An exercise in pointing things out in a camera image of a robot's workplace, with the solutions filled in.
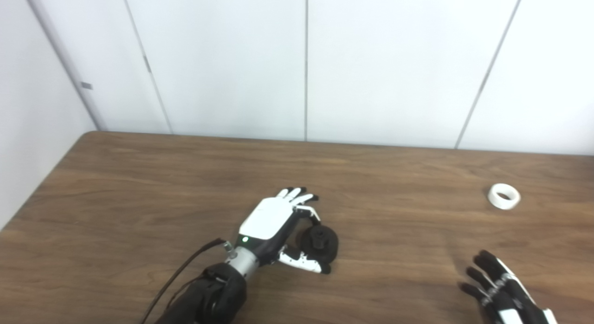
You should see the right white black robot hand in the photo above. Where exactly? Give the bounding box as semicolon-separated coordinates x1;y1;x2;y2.
459;250;557;324

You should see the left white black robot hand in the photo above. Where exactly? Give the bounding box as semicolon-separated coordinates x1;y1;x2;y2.
237;187;332;274

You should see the round black part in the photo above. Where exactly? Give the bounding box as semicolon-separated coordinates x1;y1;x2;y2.
299;225;339;265

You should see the white ring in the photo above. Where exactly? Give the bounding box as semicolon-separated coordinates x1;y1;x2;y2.
488;183;521;210

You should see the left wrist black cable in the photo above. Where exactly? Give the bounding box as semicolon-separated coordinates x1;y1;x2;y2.
139;238;233;324

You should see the grey wall corner post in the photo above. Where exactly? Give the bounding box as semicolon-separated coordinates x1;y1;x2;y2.
21;0;108;132

